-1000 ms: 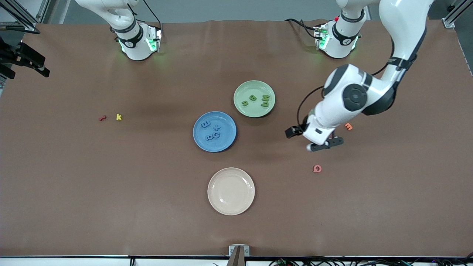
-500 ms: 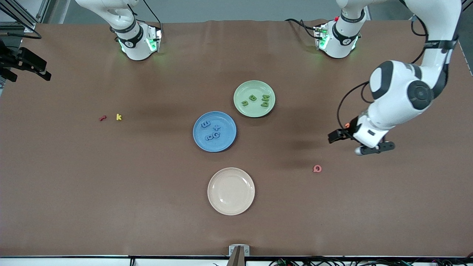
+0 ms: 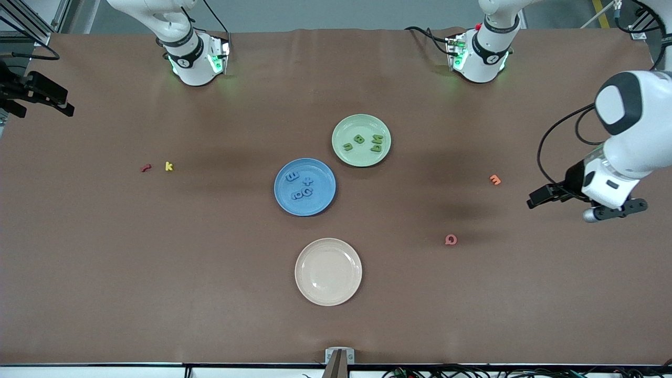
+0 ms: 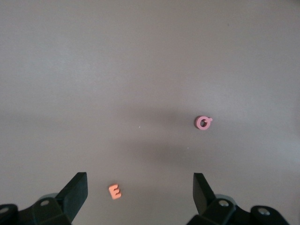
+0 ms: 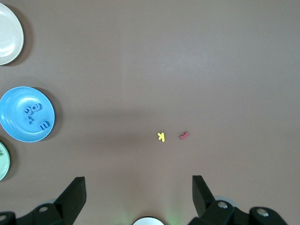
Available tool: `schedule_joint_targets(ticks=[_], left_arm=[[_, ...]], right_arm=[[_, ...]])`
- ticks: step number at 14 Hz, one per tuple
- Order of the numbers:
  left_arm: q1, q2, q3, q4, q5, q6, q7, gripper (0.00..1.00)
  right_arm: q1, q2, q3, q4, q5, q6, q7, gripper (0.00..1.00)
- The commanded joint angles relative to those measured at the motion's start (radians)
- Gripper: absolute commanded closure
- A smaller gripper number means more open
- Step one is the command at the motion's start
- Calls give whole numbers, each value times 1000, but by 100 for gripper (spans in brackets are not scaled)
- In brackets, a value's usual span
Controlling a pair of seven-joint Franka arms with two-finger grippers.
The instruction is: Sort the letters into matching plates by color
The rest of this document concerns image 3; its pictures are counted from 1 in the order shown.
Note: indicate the green foam letter M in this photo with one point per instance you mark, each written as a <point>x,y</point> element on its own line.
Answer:
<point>378,139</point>

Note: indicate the white table edge rail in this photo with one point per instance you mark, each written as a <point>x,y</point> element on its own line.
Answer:
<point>79,373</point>

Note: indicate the pink foam letter Q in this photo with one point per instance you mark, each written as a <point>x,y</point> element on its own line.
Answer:
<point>445,239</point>

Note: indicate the dark camera mount post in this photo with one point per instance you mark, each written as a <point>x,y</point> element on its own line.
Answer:
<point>336,370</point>

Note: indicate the orange foam letter E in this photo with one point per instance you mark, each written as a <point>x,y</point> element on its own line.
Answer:
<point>495,180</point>

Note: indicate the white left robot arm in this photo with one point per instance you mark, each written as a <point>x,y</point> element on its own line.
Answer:
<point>485,58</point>

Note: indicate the blue plate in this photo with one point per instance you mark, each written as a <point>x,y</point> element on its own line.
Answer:
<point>315,205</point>

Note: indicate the grey metal bracket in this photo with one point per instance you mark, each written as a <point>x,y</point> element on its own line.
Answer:
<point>329,356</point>

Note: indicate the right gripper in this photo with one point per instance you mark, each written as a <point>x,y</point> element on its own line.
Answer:
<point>16,87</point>

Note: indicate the brown table cover sheet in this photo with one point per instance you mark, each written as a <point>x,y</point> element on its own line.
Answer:
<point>105,294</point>

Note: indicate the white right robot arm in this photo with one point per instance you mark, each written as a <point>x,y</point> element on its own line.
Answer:
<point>184,58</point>

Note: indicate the blue foam letter E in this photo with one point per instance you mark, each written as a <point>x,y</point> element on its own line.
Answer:
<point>292,176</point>

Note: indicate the beige plate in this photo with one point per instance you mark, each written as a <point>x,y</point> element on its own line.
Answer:
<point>328,272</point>

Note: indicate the green plate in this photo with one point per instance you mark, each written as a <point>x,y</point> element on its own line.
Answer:
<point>362,157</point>

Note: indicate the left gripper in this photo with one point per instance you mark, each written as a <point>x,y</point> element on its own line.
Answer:
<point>571,180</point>

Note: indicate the aluminium frame profile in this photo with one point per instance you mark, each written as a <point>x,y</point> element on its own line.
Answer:
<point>42,38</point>
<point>638,32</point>

